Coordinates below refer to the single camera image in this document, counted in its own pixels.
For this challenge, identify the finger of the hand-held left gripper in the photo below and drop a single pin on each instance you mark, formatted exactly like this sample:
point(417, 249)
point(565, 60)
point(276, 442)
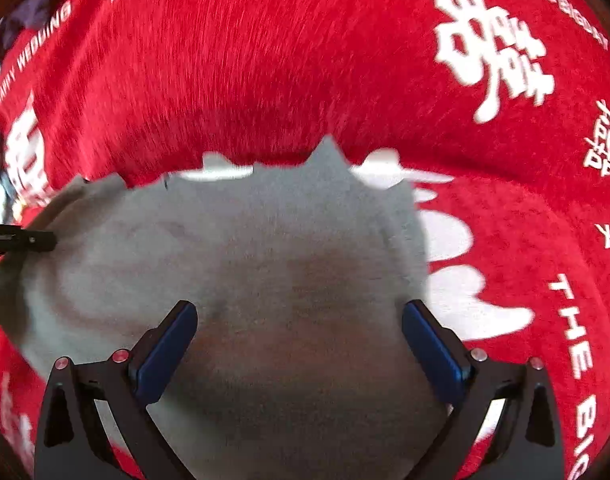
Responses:
point(30, 241)

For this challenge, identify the dark purple cloth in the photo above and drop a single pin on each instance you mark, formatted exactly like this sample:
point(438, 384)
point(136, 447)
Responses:
point(35, 5)

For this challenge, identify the red printed blanket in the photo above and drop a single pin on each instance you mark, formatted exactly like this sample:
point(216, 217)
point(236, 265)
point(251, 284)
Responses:
point(285, 60)

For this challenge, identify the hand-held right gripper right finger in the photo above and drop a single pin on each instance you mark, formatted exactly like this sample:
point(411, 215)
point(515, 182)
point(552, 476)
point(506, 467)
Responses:
point(435, 355)

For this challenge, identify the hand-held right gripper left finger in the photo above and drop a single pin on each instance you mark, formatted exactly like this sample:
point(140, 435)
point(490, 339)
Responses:
point(167, 350)

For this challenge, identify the grey knit garment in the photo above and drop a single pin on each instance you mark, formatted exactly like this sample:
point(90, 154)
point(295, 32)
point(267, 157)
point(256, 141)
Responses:
point(285, 240)

